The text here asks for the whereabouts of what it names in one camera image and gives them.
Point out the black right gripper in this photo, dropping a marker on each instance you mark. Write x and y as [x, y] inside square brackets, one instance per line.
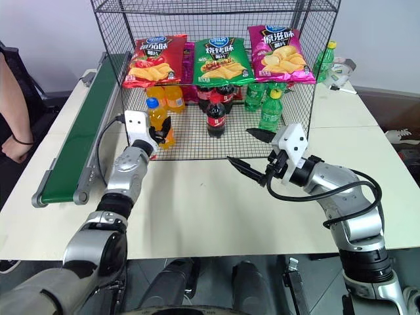
[277, 164]

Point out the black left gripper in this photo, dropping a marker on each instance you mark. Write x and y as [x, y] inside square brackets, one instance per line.
[155, 135]

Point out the orange soda bottle blue cap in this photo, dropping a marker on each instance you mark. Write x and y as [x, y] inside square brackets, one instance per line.
[155, 118]

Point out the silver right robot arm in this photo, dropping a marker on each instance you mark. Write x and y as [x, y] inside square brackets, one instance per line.
[357, 210]

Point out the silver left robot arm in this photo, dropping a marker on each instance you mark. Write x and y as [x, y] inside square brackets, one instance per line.
[88, 243]

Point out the person's bare forearm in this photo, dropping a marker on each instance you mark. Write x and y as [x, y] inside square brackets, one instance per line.
[13, 98]

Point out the green conveyor belt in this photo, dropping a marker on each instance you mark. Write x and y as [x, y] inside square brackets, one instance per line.
[82, 131]

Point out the person's hand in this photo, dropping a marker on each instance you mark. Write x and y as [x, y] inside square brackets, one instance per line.
[18, 152]

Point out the green soda bottle yellow cap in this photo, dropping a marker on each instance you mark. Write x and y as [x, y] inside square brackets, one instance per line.
[325, 62]
[270, 113]

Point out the cola bottle red label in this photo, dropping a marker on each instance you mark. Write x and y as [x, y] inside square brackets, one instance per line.
[203, 96]
[228, 95]

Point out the cola bottle red cap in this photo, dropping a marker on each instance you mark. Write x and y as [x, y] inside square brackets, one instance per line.
[216, 118]

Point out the red chip bag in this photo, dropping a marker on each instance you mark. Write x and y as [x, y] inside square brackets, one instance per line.
[154, 60]

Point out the magenta snack bag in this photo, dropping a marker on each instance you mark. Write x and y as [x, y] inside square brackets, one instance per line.
[188, 62]

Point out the green chip bag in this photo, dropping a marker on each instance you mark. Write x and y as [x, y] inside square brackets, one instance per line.
[220, 60]

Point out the purple chip bag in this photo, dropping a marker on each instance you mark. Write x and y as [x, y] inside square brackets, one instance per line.
[279, 54]

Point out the black and white marker pen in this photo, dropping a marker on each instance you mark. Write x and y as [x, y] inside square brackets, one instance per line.
[343, 89]

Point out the clear plastic packaging bundle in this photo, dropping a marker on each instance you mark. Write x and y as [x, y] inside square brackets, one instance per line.
[343, 70]

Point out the dark rounded robot leg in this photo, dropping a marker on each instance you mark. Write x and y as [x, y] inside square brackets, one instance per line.
[170, 282]
[252, 288]

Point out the black office chair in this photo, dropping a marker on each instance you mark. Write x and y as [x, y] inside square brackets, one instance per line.
[29, 82]

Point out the black wristband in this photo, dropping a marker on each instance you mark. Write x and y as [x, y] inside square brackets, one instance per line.
[23, 142]

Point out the black and white shoe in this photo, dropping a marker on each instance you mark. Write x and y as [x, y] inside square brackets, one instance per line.
[403, 136]

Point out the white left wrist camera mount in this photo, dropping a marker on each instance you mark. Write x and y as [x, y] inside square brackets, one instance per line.
[136, 126]

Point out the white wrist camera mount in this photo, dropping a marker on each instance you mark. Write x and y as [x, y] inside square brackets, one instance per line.
[293, 144]
[136, 126]

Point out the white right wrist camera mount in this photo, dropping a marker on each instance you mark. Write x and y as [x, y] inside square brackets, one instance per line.
[293, 144]

